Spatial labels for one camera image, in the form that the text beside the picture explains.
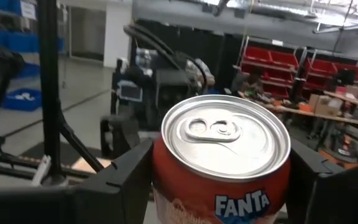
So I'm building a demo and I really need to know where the cardboard box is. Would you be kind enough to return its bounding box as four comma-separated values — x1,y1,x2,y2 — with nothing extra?
308,94,343,118

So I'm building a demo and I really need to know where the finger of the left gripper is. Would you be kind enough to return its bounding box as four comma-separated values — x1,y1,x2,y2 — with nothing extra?
99,114,140,159

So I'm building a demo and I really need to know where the white bracket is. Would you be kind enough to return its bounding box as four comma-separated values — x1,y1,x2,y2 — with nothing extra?
31,154,52,187

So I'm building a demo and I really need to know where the orange shop vacuum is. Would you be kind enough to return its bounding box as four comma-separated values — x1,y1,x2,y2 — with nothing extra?
318,136,358,170

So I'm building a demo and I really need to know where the rack with red bins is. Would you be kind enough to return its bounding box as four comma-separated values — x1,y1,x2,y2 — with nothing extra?
237,36,358,100

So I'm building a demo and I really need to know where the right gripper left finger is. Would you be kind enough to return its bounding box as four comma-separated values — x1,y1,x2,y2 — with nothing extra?
0,138,154,224

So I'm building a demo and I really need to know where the wooden side board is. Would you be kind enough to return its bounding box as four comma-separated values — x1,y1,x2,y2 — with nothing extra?
71,157,113,174

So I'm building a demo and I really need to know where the wooden workbench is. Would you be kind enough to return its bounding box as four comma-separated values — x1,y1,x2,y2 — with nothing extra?
237,91,358,128

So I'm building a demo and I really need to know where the rack with blue bins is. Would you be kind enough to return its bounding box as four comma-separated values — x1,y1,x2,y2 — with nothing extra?
0,0,65,78

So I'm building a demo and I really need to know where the person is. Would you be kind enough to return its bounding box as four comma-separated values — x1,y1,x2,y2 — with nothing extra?
231,68,273,103

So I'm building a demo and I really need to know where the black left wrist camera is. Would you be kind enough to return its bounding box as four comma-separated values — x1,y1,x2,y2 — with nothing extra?
155,70,195,125

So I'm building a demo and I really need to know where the red Fanta can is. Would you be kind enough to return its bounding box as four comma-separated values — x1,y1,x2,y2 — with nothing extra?
152,94,292,224

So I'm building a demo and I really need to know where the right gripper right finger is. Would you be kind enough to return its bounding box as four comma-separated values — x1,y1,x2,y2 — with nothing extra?
286,139,358,224

